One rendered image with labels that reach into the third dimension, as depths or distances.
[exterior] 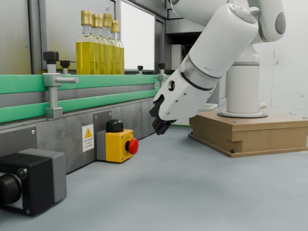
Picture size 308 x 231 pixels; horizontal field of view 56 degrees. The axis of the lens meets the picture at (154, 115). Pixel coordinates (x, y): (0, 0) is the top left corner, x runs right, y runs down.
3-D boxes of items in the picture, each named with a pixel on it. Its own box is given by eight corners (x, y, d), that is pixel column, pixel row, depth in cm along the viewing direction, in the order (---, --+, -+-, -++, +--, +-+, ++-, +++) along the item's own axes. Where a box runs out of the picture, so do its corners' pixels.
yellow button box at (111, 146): (110, 154, 79) (110, 127, 78) (135, 157, 76) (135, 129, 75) (96, 161, 72) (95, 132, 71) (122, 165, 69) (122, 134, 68)
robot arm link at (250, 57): (237, 66, 98) (239, 17, 96) (274, 65, 88) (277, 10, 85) (218, 66, 92) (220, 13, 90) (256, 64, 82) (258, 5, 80)
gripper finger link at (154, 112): (146, 111, 55) (155, 121, 60) (181, 89, 54) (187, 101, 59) (143, 106, 56) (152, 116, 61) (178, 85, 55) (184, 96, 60)
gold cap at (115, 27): (112, 34, 110) (112, 21, 109) (121, 33, 108) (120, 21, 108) (107, 32, 106) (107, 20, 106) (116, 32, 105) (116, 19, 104)
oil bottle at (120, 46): (112, 96, 114) (111, 41, 111) (125, 96, 112) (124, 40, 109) (105, 97, 109) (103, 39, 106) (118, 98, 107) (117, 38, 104)
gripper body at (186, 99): (190, 86, 48) (161, 126, 56) (229, 85, 55) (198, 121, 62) (170, 55, 52) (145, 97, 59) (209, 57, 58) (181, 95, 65)
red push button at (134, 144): (127, 135, 74) (139, 137, 73) (128, 151, 75) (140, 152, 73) (119, 139, 70) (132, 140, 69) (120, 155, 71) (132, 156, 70)
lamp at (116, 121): (111, 129, 76) (111, 117, 76) (127, 129, 74) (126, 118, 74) (102, 131, 72) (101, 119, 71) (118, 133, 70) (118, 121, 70)
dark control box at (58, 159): (33, 192, 53) (30, 147, 52) (68, 199, 50) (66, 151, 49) (-7, 211, 46) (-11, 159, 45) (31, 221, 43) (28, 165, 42)
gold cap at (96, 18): (95, 29, 99) (95, 16, 98) (104, 28, 97) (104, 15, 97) (89, 27, 96) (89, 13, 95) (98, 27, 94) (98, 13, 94)
